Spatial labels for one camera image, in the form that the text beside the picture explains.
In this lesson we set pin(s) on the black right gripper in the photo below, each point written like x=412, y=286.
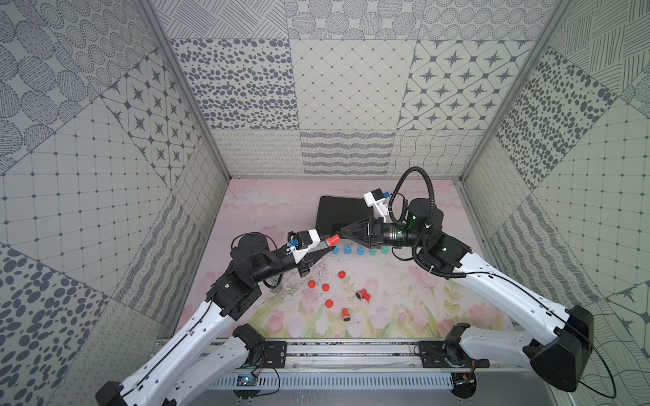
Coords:
x=376, y=231

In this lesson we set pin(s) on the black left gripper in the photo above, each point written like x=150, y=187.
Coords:
x=302, y=256

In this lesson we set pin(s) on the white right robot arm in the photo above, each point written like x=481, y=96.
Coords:
x=555, y=342

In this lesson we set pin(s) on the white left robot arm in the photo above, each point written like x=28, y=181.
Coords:
x=212, y=344

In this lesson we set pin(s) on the black plastic tool case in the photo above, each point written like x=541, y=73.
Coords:
x=334, y=213

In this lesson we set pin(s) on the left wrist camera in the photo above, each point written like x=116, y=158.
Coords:
x=303, y=240

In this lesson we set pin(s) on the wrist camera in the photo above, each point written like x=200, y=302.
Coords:
x=377, y=200
x=303, y=240

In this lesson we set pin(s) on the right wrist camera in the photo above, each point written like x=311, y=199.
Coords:
x=377, y=200

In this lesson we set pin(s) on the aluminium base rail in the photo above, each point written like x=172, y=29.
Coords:
x=383, y=364

